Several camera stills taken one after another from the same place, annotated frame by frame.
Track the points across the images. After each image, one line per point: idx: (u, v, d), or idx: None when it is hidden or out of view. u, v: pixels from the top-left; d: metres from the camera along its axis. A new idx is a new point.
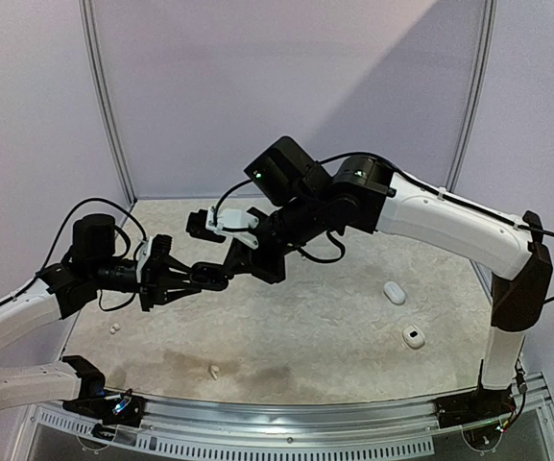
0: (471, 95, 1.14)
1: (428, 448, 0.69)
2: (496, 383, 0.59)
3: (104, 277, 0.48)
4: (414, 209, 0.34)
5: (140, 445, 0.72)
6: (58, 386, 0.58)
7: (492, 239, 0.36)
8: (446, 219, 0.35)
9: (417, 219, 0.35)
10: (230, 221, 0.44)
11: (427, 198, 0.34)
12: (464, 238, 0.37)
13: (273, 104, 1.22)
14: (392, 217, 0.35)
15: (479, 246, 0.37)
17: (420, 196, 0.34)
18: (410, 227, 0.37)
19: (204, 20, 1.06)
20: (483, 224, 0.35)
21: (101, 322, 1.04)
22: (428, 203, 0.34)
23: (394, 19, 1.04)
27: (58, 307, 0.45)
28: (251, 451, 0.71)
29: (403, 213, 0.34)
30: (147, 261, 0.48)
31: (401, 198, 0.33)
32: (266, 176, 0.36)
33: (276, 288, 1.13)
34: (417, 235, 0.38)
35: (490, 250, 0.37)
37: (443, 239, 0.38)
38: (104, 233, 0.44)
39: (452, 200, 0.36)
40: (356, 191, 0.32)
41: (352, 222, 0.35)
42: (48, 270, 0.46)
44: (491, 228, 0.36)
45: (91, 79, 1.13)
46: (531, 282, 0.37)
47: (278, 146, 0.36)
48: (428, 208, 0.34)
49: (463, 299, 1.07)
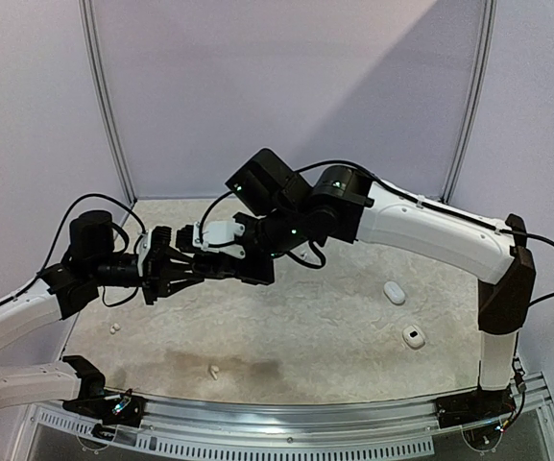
0: (471, 95, 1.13)
1: (428, 448, 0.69)
2: (496, 383, 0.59)
3: (105, 274, 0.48)
4: (393, 218, 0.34)
5: (140, 445, 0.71)
6: (58, 386, 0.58)
7: (472, 244, 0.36)
8: (425, 227, 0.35)
9: (397, 227, 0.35)
10: (214, 235, 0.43)
11: (406, 206, 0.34)
12: (445, 245, 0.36)
13: (273, 104, 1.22)
14: (372, 226, 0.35)
15: (461, 252, 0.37)
17: (398, 205, 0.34)
18: (391, 235, 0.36)
19: (204, 18, 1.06)
20: (463, 230, 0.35)
21: (101, 322, 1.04)
22: (407, 211, 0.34)
23: (394, 19, 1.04)
27: (59, 307, 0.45)
28: (251, 451, 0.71)
29: (383, 222, 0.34)
30: (148, 254, 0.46)
31: (380, 207, 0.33)
32: (245, 189, 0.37)
33: (276, 288, 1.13)
34: (399, 244, 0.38)
35: (471, 254, 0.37)
37: (424, 246, 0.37)
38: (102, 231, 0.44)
39: (432, 206, 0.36)
40: (334, 203, 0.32)
41: (332, 233, 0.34)
42: (48, 270, 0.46)
44: (471, 233, 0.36)
45: (91, 78, 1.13)
46: (516, 285, 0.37)
47: (259, 158, 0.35)
48: (406, 217, 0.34)
49: (463, 299, 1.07)
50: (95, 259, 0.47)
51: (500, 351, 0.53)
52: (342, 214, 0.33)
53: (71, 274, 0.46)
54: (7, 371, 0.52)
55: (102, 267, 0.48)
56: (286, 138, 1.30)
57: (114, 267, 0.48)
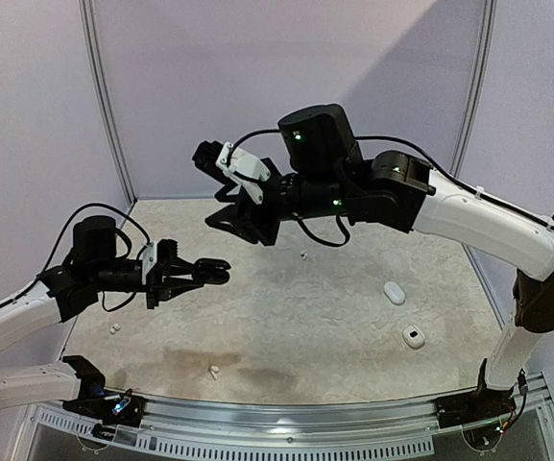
0: (471, 94, 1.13)
1: (429, 448, 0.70)
2: (506, 380, 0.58)
3: (105, 279, 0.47)
4: (454, 208, 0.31)
5: (139, 446, 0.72)
6: (58, 386, 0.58)
7: (527, 239, 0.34)
8: (486, 218, 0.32)
9: (455, 219, 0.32)
10: (246, 165, 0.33)
11: (468, 195, 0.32)
12: (501, 238, 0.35)
13: (273, 104, 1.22)
14: (430, 215, 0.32)
15: (515, 247, 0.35)
17: (462, 194, 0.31)
18: (446, 227, 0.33)
19: (204, 18, 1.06)
20: (518, 222, 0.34)
21: (101, 322, 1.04)
22: (469, 202, 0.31)
23: (394, 18, 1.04)
27: (58, 311, 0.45)
28: (252, 451, 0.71)
29: (444, 211, 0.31)
30: (154, 267, 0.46)
31: (444, 196, 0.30)
32: (304, 141, 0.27)
33: (276, 288, 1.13)
34: (452, 237, 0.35)
35: (524, 250, 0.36)
37: (478, 239, 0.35)
38: (106, 236, 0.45)
39: (489, 199, 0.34)
40: (397, 189, 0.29)
41: (385, 220, 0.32)
42: (48, 272, 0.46)
44: (527, 228, 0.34)
45: (91, 78, 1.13)
46: None
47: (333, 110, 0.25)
48: (469, 207, 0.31)
49: (463, 299, 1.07)
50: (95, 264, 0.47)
51: (506, 352, 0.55)
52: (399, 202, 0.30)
53: (73, 277, 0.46)
54: (7, 372, 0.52)
55: (103, 272, 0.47)
56: None
57: (116, 272, 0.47)
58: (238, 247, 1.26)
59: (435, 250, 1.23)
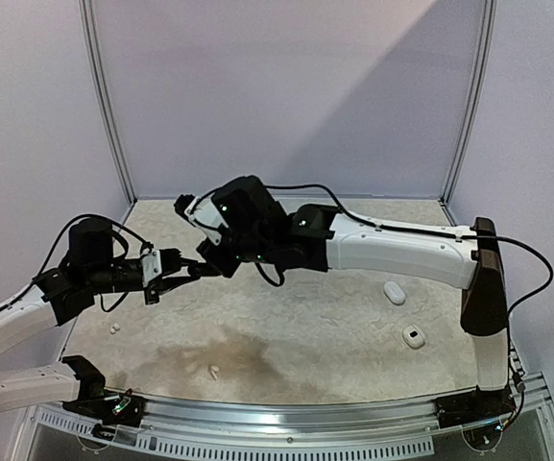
0: (471, 95, 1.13)
1: (429, 448, 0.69)
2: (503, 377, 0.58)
3: (103, 281, 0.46)
4: (353, 246, 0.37)
5: (139, 445, 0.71)
6: (57, 389, 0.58)
7: (434, 256, 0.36)
8: (385, 249, 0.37)
9: (360, 252, 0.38)
10: (205, 215, 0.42)
11: (365, 231, 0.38)
12: (413, 261, 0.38)
13: (273, 104, 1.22)
14: (338, 255, 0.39)
15: (428, 266, 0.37)
17: (356, 232, 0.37)
18: (359, 259, 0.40)
19: (203, 19, 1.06)
20: (423, 244, 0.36)
21: (101, 322, 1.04)
22: (365, 237, 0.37)
23: (394, 19, 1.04)
27: (55, 315, 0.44)
28: (251, 451, 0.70)
29: (346, 249, 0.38)
30: (157, 279, 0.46)
31: (340, 238, 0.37)
32: (230, 209, 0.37)
33: (276, 288, 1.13)
34: (373, 266, 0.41)
35: (441, 267, 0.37)
37: (394, 265, 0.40)
38: (102, 239, 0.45)
39: (393, 228, 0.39)
40: (302, 240, 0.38)
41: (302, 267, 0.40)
42: (43, 276, 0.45)
44: (429, 246, 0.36)
45: (91, 77, 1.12)
46: (488, 291, 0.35)
47: (248, 187, 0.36)
48: (365, 242, 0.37)
49: (463, 299, 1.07)
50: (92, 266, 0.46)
51: (490, 356, 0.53)
52: (309, 251, 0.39)
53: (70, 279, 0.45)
54: (4, 376, 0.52)
55: (101, 274, 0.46)
56: (286, 138, 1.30)
57: (115, 274, 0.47)
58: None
59: None
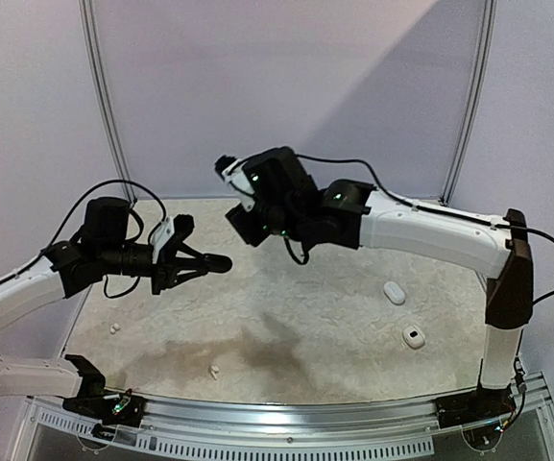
0: (471, 95, 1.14)
1: (428, 448, 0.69)
2: (502, 376, 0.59)
3: (111, 261, 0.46)
4: (389, 224, 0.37)
5: (139, 445, 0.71)
6: (59, 382, 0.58)
7: (468, 242, 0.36)
8: (420, 229, 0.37)
9: (394, 230, 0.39)
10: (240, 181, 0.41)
11: (401, 210, 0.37)
12: (446, 244, 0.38)
13: (273, 104, 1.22)
14: (373, 231, 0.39)
15: (461, 250, 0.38)
17: (393, 210, 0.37)
18: (392, 238, 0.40)
19: (203, 19, 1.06)
20: (459, 230, 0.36)
21: (101, 322, 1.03)
22: (400, 216, 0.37)
23: (394, 19, 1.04)
27: (61, 286, 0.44)
28: (251, 451, 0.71)
29: (381, 226, 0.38)
30: (170, 240, 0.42)
31: (375, 214, 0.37)
32: (261, 180, 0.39)
33: (276, 288, 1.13)
34: (402, 246, 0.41)
35: (472, 252, 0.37)
37: (426, 246, 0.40)
38: (117, 217, 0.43)
39: (428, 209, 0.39)
40: (336, 213, 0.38)
41: (332, 241, 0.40)
42: (54, 247, 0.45)
44: (465, 230, 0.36)
45: (91, 78, 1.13)
46: (516, 281, 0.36)
47: (281, 157, 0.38)
48: (400, 221, 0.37)
49: (463, 299, 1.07)
50: (104, 242, 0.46)
51: (500, 349, 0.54)
52: (343, 224, 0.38)
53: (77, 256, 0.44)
54: (9, 359, 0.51)
55: (110, 254, 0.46)
56: (286, 138, 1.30)
57: (125, 254, 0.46)
58: (238, 248, 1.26)
59: None
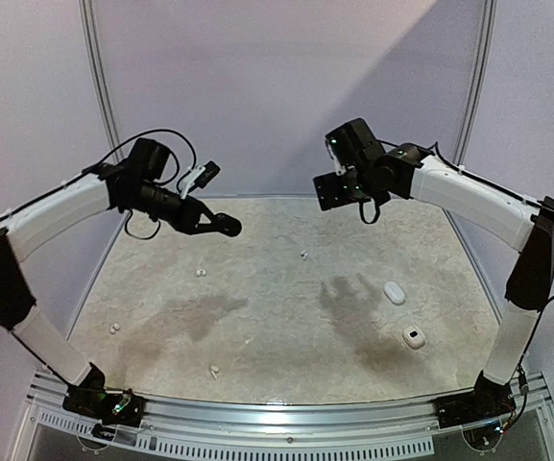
0: (471, 94, 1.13)
1: (428, 448, 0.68)
2: (509, 371, 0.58)
3: (144, 195, 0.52)
4: (435, 181, 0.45)
5: (139, 445, 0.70)
6: (71, 361, 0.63)
7: (497, 209, 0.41)
8: (459, 188, 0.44)
9: (439, 188, 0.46)
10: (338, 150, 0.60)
11: (448, 172, 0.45)
12: (480, 208, 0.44)
13: (273, 103, 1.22)
14: (420, 184, 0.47)
15: (491, 216, 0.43)
17: (441, 170, 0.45)
18: (437, 196, 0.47)
19: (204, 19, 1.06)
20: (493, 196, 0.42)
21: (101, 322, 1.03)
22: (447, 176, 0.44)
23: (394, 18, 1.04)
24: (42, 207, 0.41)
27: (107, 196, 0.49)
28: (251, 451, 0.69)
29: (427, 181, 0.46)
30: (200, 176, 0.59)
31: (425, 169, 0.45)
32: (338, 142, 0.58)
33: (277, 288, 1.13)
34: (445, 206, 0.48)
35: (502, 220, 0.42)
37: (465, 209, 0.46)
38: (160, 150, 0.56)
39: (473, 177, 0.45)
40: (395, 165, 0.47)
41: (390, 189, 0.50)
42: (96, 167, 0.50)
44: (496, 199, 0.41)
45: (91, 78, 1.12)
46: (538, 257, 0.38)
47: (352, 125, 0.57)
48: (445, 179, 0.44)
49: (463, 299, 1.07)
50: (145, 174, 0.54)
51: (508, 348, 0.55)
52: (398, 174, 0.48)
53: (120, 180, 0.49)
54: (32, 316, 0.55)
55: (146, 187, 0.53)
56: (287, 138, 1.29)
57: (156, 191, 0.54)
58: (238, 247, 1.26)
59: (435, 251, 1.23)
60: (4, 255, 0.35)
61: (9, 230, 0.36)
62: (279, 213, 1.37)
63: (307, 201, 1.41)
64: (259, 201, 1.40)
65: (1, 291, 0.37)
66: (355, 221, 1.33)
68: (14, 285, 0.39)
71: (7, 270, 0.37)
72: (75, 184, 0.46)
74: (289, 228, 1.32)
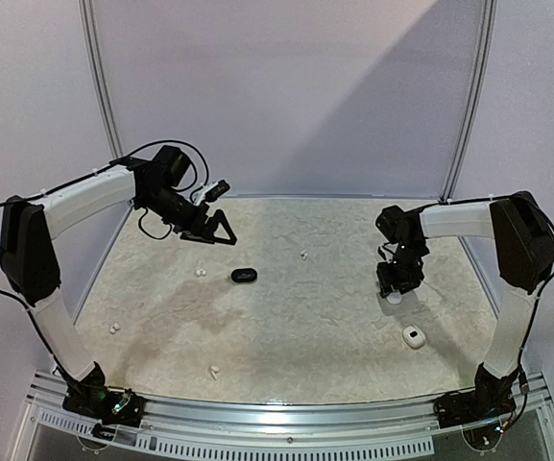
0: (471, 95, 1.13)
1: (428, 448, 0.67)
2: (512, 361, 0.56)
3: (163, 198, 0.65)
4: (433, 216, 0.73)
5: (139, 446, 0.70)
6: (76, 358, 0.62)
7: (468, 212, 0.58)
8: (445, 213, 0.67)
9: (438, 220, 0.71)
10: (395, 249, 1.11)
11: (442, 206, 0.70)
12: (460, 219, 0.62)
13: (273, 104, 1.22)
14: (427, 223, 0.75)
15: (467, 220, 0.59)
17: (436, 208, 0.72)
18: (440, 228, 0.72)
19: (204, 19, 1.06)
20: (463, 207, 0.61)
21: (101, 322, 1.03)
22: (438, 210, 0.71)
23: (395, 18, 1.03)
24: (76, 190, 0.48)
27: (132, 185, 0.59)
28: (252, 451, 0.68)
29: (428, 220, 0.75)
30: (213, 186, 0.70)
31: (424, 212, 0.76)
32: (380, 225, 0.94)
33: (276, 288, 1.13)
34: (451, 232, 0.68)
35: (473, 219, 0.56)
37: (456, 227, 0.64)
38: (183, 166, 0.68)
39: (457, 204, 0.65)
40: (408, 218, 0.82)
41: (413, 234, 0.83)
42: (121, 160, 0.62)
44: (467, 206, 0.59)
45: (91, 78, 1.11)
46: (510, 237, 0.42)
47: (387, 208, 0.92)
48: (436, 213, 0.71)
49: (463, 299, 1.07)
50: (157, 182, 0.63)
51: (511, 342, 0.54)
52: (414, 224, 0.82)
53: (146, 176, 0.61)
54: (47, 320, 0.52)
55: (165, 191, 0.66)
56: (286, 137, 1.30)
57: (174, 196, 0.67)
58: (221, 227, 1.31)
59: (436, 251, 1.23)
60: (36, 227, 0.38)
61: (44, 207, 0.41)
62: (279, 213, 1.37)
63: (307, 201, 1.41)
64: (258, 201, 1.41)
65: (28, 261, 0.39)
66: (355, 221, 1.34)
68: (44, 252, 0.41)
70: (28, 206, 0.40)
71: (36, 241, 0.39)
72: (105, 173, 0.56)
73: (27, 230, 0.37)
74: (289, 228, 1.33)
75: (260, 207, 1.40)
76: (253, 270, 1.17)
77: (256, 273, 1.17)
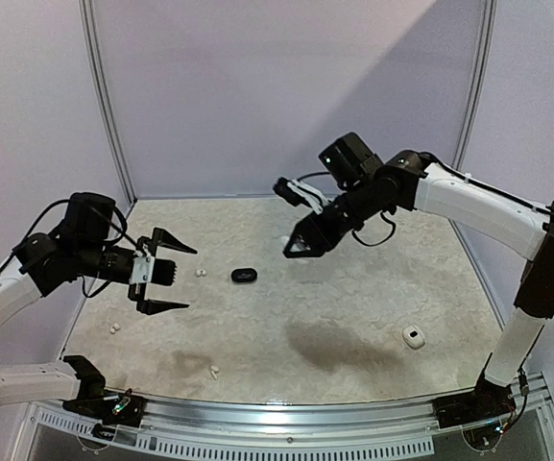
0: (471, 94, 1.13)
1: (428, 448, 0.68)
2: (508, 363, 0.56)
3: (89, 263, 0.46)
4: (444, 189, 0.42)
5: (139, 445, 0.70)
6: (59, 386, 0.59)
7: (509, 218, 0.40)
8: (462, 196, 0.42)
9: (443, 198, 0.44)
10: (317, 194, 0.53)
11: (454, 181, 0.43)
12: (486, 217, 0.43)
13: (273, 103, 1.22)
14: (425, 196, 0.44)
15: (499, 224, 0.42)
17: (446, 180, 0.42)
18: (435, 206, 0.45)
19: (203, 19, 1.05)
20: (501, 204, 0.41)
21: (101, 322, 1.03)
22: (454, 184, 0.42)
23: (395, 18, 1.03)
24: None
27: (35, 287, 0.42)
28: (251, 451, 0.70)
29: (434, 192, 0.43)
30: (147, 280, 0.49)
31: (432, 180, 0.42)
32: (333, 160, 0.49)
33: (276, 288, 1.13)
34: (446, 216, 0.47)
35: (517, 230, 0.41)
37: (466, 218, 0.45)
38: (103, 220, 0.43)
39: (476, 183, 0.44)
40: (397, 175, 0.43)
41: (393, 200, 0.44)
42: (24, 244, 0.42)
44: (506, 207, 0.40)
45: (91, 78, 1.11)
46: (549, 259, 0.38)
47: (345, 138, 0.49)
48: (454, 189, 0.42)
49: (463, 299, 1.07)
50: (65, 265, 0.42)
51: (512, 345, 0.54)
52: (400, 184, 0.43)
53: (47, 270, 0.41)
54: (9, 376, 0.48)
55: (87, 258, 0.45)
56: (286, 137, 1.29)
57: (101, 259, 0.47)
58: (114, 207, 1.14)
59: (436, 251, 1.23)
60: None
61: None
62: (279, 213, 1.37)
63: None
64: (258, 201, 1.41)
65: None
66: None
68: None
70: None
71: None
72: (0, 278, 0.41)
73: None
74: (289, 228, 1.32)
75: (260, 207, 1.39)
76: (253, 270, 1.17)
77: (256, 273, 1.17)
